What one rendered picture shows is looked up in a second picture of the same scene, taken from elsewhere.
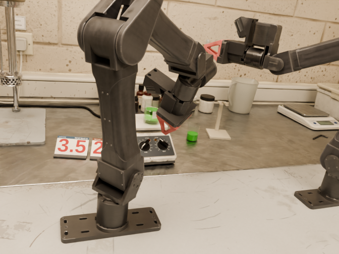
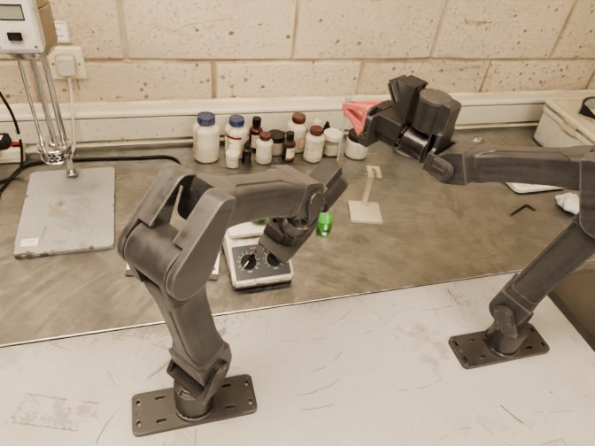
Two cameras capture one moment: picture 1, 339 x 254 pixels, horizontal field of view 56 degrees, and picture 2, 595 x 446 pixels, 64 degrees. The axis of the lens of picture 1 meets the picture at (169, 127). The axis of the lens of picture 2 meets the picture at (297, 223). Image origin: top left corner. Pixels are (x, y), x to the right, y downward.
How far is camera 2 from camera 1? 0.36 m
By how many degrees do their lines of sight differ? 20
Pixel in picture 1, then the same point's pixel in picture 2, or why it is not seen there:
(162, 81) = not seen: hidden behind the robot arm
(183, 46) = (283, 203)
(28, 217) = (94, 394)
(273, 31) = (444, 116)
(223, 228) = (337, 406)
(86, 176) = not seen: hidden behind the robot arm
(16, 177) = (78, 318)
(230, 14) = not seen: outside the picture
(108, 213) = (188, 406)
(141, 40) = (204, 264)
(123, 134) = (195, 342)
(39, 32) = (92, 42)
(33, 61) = (89, 87)
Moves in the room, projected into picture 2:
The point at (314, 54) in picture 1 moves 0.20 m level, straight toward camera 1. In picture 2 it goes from (499, 167) to (470, 236)
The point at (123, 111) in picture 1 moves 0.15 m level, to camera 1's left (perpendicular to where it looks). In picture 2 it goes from (191, 325) to (75, 305)
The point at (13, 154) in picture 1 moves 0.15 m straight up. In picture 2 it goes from (72, 272) to (56, 218)
